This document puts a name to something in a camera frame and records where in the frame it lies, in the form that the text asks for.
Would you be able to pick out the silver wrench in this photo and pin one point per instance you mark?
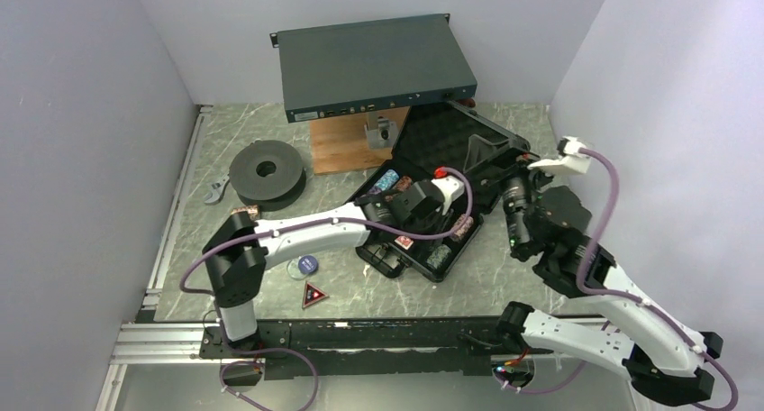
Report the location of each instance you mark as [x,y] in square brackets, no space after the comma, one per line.
[217,190]

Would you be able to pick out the light blue chip stack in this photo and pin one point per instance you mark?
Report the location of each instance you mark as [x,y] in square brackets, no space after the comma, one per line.
[388,179]

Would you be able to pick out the green blue chip stack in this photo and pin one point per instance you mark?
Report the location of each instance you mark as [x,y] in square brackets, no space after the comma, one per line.
[438,258]

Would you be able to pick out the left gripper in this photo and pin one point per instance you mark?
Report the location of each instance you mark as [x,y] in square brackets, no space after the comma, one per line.
[436,213]

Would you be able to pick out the black filament spool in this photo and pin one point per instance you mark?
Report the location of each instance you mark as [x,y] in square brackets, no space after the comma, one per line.
[268,174]

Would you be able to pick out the black poker set case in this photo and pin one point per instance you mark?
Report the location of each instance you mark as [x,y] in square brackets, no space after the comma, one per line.
[433,136]

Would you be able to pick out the red playing card deck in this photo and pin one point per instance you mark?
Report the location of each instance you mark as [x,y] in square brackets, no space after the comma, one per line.
[404,242]

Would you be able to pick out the blue small blind button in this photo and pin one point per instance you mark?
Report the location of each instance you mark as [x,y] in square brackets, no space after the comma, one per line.
[308,265]

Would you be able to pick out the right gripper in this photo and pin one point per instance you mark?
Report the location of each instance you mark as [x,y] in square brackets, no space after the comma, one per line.
[514,163]

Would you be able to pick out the red black triangle token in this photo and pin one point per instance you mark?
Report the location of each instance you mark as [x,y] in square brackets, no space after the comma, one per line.
[312,295]

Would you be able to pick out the brown orange chip stack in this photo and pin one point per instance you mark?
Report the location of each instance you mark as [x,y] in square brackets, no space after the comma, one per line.
[401,185]

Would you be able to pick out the grey rack server box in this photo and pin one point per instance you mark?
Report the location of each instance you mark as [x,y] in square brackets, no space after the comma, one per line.
[353,68]

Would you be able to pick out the wooden board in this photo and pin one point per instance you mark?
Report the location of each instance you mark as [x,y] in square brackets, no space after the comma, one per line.
[339,144]

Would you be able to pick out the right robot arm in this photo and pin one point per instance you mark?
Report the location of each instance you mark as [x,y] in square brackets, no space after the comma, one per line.
[663,360]

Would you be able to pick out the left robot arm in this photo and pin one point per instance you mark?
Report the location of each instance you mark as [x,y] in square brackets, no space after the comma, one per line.
[242,250]

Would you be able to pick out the grey metal stand bracket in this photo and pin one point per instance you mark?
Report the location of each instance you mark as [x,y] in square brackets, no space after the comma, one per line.
[381,132]

